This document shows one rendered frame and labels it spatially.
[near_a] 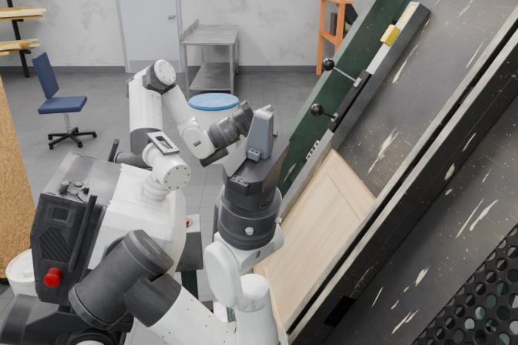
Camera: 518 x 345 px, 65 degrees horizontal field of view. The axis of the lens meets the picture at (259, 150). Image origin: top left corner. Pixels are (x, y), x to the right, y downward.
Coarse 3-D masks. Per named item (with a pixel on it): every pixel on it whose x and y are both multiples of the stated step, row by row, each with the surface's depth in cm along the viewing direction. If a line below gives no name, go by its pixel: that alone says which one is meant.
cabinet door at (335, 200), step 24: (336, 168) 115; (312, 192) 121; (336, 192) 110; (360, 192) 100; (288, 216) 128; (312, 216) 116; (336, 216) 105; (360, 216) 96; (288, 240) 122; (312, 240) 111; (336, 240) 101; (264, 264) 129; (288, 264) 116; (312, 264) 106; (288, 288) 111; (288, 312) 106
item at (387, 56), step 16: (416, 16) 109; (400, 32) 111; (384, 48) 115; (400, 48) 112; (384, 64) 113; (368, 80) 115; (368, 96) 117; (352, 112) 118; (320, 144) 125; (336, 144) 121; (320, 160) 123; (304, 176) 125; (288, 192) 130; (288, 208) 128
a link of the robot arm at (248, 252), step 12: (216, 204) 63; (216, 216) 64; (216, 228) 65; (276, 228) 65; (216, 240) 63; (228, 240) 58; (240, 240) 57; (252, 240) 57; (264, 240) 58; (276, 240) 65; (240, 252) 60; (252, 252) 60; (264, 252) 63; (240, 264) 59; (252, 264) 62
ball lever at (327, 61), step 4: (324, 60) 118; (328, 60) 117; (332, 60) 118; (324, 64) 118; (328, 64) 117; (332, 64) 117; (324, 68) 118; (328, 68) 118; (332, 68) 118; (336, 68) 118; (340, 72) 118; (344, 72) 118; (348, 76) 117; (352, 80) 117; (356, 80) 117; (360, 80) 116; (356, 84) 116
